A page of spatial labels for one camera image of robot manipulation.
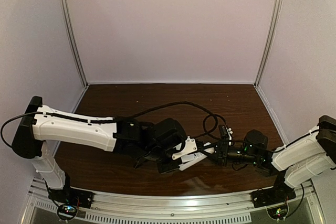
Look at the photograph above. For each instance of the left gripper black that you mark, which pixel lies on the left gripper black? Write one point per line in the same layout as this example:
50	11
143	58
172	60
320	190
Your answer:
164	169

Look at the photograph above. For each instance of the white remote control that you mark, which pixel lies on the white remote control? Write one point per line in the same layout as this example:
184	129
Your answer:
190	160

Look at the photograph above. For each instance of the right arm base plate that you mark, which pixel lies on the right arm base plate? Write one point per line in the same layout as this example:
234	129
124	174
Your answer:
271	196

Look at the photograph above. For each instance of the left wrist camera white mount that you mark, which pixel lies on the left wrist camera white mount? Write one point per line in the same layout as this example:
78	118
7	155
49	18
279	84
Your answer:
189	146

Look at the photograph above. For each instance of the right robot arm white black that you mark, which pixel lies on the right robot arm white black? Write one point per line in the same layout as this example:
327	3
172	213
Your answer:
292	164

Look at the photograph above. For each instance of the front aluminium rail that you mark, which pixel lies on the front aluminium rail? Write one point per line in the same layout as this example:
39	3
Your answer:
221	208

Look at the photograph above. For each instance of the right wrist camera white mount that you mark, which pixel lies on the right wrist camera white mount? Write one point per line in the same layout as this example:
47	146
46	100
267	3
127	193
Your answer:
226	134

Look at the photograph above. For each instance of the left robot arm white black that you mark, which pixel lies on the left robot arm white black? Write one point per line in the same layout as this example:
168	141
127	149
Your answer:
141	141

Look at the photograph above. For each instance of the circuit board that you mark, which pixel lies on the circuit board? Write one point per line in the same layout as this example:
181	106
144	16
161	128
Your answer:
67	212
278	212

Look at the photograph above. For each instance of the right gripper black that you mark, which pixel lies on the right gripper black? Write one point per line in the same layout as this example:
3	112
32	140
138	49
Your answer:
221	152

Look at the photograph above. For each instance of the right aluminium frame post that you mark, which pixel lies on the right aluminium frame post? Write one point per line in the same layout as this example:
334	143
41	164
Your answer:
276	10

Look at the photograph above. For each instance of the left aluminium frame post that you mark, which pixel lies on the left aluminium frame post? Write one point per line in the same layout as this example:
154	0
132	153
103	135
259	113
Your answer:
72	42

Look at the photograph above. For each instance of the left circuit board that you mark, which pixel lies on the left circuit board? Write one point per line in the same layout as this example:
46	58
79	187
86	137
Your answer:
67	212

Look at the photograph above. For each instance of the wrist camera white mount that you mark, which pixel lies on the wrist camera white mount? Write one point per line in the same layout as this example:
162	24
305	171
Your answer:
189	146
226	134

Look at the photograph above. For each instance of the aluminium frame post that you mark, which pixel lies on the aluminium frame post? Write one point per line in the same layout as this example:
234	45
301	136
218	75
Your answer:
72	42
276	10

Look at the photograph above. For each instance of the right circuit board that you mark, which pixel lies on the right circuit board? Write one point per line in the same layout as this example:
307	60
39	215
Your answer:
278	212

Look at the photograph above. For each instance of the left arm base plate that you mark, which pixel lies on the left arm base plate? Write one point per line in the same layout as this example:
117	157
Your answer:
72	196

